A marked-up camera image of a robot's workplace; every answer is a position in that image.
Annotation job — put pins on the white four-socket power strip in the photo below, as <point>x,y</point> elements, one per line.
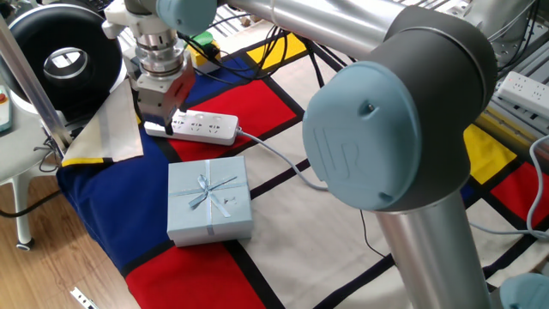
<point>206,129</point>

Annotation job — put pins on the slanted aluminium frame post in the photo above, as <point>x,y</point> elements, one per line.
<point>30,81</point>

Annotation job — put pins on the colourful block pattern tablecloth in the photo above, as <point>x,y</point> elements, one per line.
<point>300,240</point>

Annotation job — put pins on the light blue ribbon gift box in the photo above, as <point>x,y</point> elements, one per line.
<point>210,214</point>

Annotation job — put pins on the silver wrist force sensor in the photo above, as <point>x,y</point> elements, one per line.
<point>161,56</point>

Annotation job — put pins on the white stool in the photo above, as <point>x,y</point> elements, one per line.
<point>17,146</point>

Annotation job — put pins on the green button yellow box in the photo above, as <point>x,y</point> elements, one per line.
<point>198,53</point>

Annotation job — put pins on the white power strip red light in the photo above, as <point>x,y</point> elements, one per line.
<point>525,92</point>

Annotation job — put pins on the light grey pendant orange button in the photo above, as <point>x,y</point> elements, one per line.
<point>4,116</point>

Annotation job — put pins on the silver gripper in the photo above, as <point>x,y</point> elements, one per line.
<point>152,101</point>

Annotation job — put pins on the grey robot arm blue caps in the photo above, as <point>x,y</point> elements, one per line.
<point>364,137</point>

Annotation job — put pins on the white metal bracket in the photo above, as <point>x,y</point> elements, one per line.
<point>81,297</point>

